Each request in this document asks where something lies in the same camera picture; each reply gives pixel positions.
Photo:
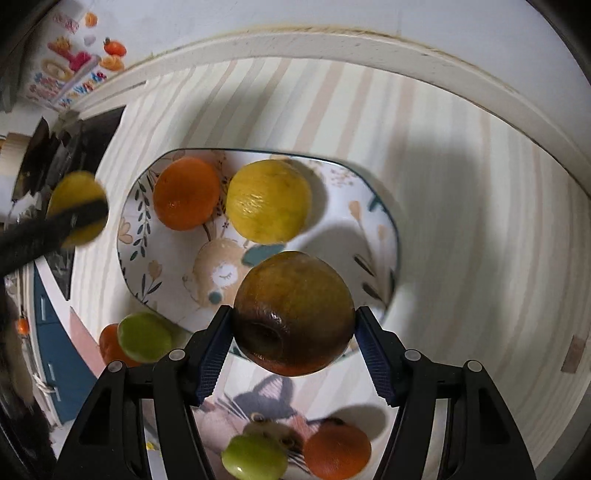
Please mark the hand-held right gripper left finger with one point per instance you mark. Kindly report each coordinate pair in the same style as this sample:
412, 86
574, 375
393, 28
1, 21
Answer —
214, 353

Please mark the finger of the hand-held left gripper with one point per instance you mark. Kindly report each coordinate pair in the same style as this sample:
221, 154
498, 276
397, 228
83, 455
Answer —
41, 237

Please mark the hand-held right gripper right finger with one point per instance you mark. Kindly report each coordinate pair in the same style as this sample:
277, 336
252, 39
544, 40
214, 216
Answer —
373, 353

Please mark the small yellow fruit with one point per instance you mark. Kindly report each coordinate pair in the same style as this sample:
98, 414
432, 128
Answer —
76, 189

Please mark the rabbit print plate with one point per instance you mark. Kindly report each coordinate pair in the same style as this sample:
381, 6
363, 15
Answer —
184, 281

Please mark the brown apple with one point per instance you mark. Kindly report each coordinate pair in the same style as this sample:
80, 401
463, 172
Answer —
300, 304

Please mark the orange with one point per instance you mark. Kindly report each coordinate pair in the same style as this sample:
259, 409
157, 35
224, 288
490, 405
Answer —
108, 348
187, 194
337, 450

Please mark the large yellow fruit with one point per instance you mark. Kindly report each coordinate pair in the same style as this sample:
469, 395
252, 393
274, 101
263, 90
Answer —
268, 201

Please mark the green fruit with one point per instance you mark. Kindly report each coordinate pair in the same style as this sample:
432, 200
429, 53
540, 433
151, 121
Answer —
145, 337
251, 457

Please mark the blue cabinet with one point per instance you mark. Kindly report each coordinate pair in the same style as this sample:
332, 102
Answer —
57, 332

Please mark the dark flat object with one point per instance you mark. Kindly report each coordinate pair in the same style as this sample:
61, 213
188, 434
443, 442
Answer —
87, 138

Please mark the striped printed tablecloth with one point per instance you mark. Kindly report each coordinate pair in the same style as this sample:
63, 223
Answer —
461, 230

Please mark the colourful printed box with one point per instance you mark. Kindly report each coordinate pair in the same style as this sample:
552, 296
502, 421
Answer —
69, 60

